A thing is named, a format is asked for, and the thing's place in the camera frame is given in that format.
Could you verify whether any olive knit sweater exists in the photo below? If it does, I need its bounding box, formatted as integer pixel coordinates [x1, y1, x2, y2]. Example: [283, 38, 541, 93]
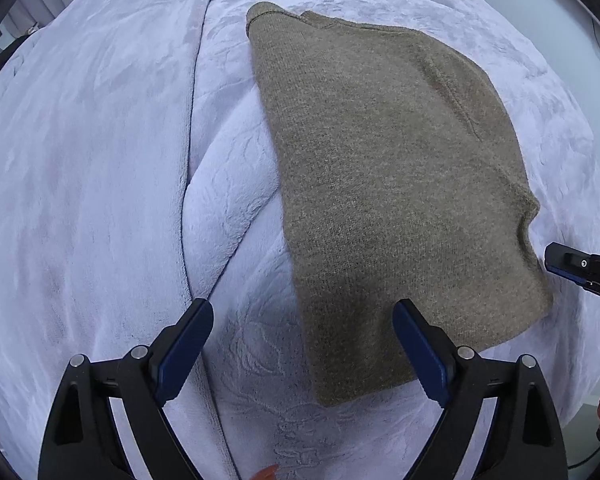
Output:
[247, 2, 553, 406]

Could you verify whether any lavender plush bed blanket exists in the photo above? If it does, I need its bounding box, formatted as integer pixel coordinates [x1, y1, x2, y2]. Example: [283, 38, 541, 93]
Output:
[0, 0, 600, 479]

